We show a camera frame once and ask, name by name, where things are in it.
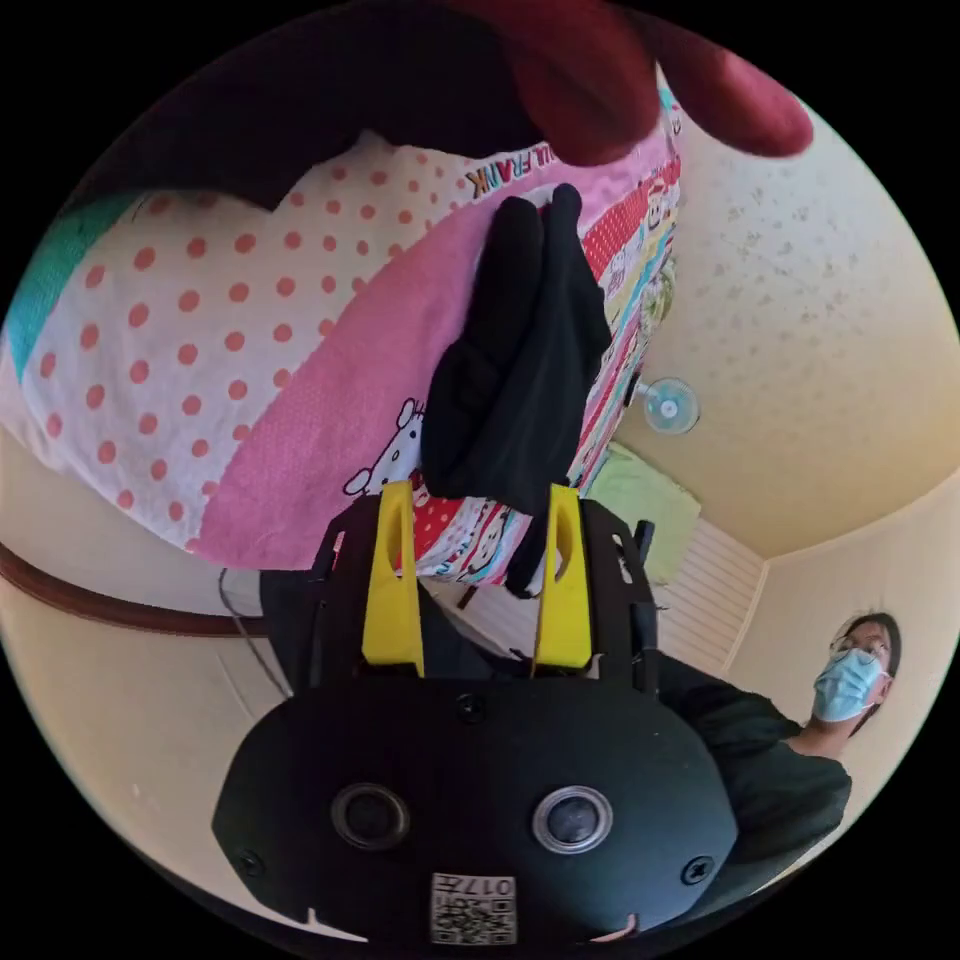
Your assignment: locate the bed with printed sheet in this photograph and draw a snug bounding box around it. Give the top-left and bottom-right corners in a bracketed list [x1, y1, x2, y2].
[0, 71, 685, 588]

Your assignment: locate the black long sleeve shirt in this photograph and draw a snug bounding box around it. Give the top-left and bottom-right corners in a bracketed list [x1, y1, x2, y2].
[419, 182, 615, 600]

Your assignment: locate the person's body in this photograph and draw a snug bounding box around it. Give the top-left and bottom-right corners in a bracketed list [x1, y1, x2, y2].
[652, 611, 903, 913]

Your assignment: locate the light green cushion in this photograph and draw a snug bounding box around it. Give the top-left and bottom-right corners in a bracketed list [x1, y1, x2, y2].
[584, 440, 703, 585]

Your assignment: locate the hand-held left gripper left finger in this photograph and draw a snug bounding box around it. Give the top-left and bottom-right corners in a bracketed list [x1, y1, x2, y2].
[362, 480, 426, 678]

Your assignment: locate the pile of clothes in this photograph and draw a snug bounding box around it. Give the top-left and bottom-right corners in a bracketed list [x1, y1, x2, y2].
[74, 0, 816, 215]

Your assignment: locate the white standing fan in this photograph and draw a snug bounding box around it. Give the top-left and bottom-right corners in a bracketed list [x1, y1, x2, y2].
[626, 374, 702, 435]

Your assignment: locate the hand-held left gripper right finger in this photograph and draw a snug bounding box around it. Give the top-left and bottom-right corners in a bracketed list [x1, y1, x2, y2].
[533, 483, 595, 671]

